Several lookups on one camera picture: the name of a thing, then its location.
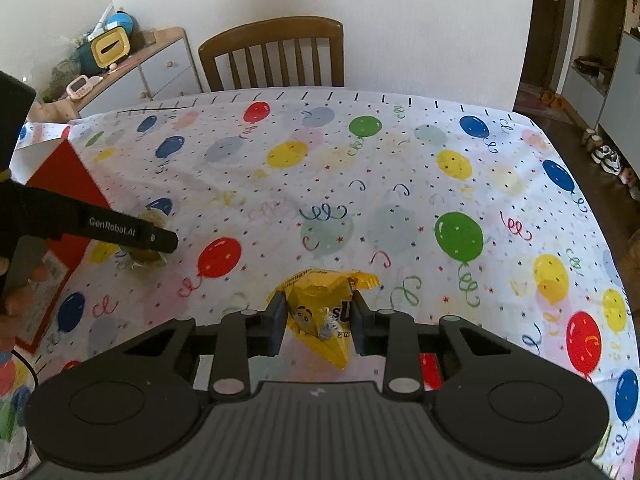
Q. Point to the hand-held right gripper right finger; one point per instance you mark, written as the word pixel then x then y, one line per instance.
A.
pixel 356 325

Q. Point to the pink kitchen timer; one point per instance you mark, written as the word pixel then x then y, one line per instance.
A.
pixel 82 86

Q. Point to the red pencil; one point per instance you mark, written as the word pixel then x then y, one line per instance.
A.
pixel 130 62

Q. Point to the orange slippers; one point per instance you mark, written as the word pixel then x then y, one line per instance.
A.
pixel 552 99

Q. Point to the blue ball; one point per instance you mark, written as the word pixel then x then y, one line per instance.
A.
pixel 122 22

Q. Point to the brown bag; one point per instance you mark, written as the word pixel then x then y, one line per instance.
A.
pixel 592 66

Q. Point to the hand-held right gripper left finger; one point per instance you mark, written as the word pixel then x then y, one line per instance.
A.
pixel 281 325

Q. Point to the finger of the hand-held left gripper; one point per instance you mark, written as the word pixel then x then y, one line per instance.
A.
pixel 164 241

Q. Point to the door mat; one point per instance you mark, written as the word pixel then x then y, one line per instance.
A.
pixel 530 97

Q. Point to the wooden top sideboard cabinet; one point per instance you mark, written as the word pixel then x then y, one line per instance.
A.
pixel 165 70

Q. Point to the dark brown door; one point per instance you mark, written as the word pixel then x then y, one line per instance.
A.
pixel 542 35

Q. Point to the person's left hand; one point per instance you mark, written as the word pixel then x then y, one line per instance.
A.
pixel 15 310

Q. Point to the white plastic tube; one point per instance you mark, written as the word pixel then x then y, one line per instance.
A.
pixel 102 20

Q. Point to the red cardboard box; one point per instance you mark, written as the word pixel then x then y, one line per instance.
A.
pixel 65 180

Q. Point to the small glass cup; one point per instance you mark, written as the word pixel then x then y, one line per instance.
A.
pixel 151 36

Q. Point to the beige shoes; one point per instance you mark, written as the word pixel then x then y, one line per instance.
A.
pixel 591 139

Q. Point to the round yellow-brown snack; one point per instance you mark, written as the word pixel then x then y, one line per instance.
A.
pixel 145 257

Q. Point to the yellow teal tissue box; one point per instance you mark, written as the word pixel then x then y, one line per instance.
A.
pixel 105 50

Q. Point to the grey wardrobe cabinet unit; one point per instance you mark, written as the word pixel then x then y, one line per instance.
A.
pixel 625 85

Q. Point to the yellow snack bag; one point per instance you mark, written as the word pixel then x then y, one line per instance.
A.
pixel 320 300

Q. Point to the white black sneakers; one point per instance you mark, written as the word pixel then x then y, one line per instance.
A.
pixel 606 159

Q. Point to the wooden slat-back chair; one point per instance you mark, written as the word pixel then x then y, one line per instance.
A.
pixel 270 45

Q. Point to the balloon printed tablecloth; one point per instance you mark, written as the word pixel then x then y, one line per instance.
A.
pixel 400 170

